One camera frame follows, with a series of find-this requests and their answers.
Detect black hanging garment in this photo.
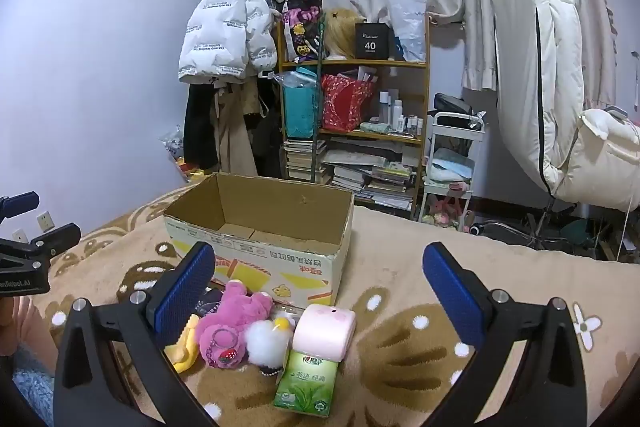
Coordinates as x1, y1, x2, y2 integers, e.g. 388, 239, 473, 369
250, 77, 284, 178

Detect pink plush bear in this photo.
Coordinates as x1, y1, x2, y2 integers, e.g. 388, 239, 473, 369
194, 279, 275, 370

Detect white cart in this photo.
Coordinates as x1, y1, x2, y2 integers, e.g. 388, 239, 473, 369
419, 111, 486, 233

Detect wooden shelf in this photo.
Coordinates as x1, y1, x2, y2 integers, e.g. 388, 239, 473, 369
277, 14, 431, 220

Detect green tissue pack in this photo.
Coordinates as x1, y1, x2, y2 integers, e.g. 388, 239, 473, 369
272, 349, 341, 419

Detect red bag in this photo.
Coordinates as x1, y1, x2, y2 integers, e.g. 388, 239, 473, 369
320, 74, 376, 132

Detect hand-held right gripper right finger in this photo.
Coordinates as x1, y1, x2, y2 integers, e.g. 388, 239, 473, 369
421, 241, 588, 427

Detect dark hanging coat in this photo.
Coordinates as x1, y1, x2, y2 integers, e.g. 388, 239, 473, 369
183, 82, 221, 172

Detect pile of books and papers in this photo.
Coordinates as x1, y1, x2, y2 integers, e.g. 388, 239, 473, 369
320, 137, 418, 212

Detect row of white bottles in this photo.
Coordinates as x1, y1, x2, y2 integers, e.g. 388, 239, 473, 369
377, 91, 426, 132

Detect beige hanging bag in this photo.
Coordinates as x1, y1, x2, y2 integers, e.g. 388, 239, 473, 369
210, 79, 267, 178

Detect stack of books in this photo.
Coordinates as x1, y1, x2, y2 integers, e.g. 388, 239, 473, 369
283, 139, 326, 182

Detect teal bag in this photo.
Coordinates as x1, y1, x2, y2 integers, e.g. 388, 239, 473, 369
282, 67, 321, 140

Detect yellow plush toy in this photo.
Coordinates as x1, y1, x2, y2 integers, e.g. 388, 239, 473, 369
165, 314, 202, 374

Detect purple printed bag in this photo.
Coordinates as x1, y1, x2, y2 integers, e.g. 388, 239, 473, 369
281, 0, 326, 62

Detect white puffer jacket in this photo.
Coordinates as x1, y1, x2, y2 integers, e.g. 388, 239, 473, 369
178, 0, 278, 84

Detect black patterned pouch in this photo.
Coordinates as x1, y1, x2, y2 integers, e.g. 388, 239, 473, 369
192, 287, 228, 315

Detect cardboard box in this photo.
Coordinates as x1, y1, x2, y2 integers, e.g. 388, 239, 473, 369
163, 173, 356, 310

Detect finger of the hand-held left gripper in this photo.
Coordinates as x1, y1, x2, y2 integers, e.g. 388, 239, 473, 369
0, 191, 41, 223
30, 222, 82, 261

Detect person's left forearm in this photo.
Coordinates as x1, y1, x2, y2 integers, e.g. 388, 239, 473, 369
0, 296, 57, 370

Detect blue fuzzy clothing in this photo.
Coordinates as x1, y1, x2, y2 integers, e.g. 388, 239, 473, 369
10, 344, 55, 427

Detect plastic bag with items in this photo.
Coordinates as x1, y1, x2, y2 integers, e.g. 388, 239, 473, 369
160, 127, 216, 185

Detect clear plastic bag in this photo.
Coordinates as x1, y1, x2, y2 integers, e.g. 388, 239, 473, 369
387, 0, 428, 62

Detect office chair base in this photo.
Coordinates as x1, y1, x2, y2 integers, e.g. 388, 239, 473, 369
470, 202, 593, 254

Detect white plush duck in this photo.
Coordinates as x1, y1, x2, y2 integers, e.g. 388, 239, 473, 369
247, 311, 301, 375

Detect black box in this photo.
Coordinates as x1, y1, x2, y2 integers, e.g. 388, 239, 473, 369
355, 23, 392, 60

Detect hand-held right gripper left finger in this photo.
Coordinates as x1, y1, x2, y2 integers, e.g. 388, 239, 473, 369
52, 241, 217, 427

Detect pink tissue roll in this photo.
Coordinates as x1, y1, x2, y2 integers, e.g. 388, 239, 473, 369
291, 304, 357, 363

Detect pink plush toys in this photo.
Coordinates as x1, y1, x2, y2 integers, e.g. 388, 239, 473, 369
422, 194, 472, 229

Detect blonde wig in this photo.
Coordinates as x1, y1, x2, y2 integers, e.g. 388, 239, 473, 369
322, 8, 358, 60

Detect folded light cloths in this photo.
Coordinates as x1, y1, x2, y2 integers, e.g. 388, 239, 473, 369
430, 148, 476, 182

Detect beige printed blanket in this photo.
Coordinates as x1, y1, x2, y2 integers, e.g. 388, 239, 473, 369
30, 179, 640, 427

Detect black device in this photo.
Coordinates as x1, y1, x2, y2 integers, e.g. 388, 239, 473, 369
434, 93, 485, 131

